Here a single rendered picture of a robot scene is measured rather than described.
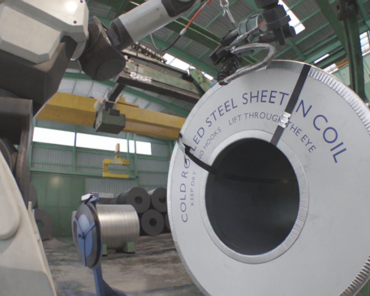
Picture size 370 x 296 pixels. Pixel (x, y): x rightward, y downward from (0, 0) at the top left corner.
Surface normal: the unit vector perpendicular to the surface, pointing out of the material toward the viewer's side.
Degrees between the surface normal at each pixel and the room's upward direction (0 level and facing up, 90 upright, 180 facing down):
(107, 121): 92
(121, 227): 94
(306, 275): 90
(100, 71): 154
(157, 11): 144
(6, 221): 90
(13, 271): 115
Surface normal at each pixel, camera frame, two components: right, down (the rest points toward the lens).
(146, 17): 0.30, 0.55
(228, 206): 0.59, -0.36
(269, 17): -0.69, 0.63
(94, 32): -0.20, -0.04
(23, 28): 0.82, -0.29
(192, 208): -0.79, -0.11
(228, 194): 0.61, -0.11
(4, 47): 0.68, 0.46
